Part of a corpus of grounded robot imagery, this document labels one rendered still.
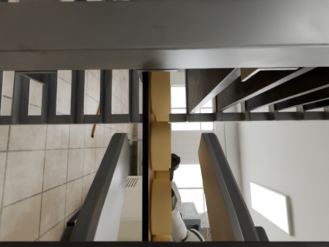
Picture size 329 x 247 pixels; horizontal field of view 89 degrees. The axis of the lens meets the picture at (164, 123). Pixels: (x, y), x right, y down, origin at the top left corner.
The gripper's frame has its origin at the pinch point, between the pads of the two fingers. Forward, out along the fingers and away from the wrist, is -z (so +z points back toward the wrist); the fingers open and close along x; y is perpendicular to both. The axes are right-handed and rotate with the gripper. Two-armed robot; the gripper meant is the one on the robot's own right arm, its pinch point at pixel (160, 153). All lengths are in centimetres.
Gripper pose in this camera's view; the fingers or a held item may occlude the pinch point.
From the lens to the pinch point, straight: 53.9
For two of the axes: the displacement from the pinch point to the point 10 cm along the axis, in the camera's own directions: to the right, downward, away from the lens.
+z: 0.1, 7.7, 6.4
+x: 10.0, 0.0, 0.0
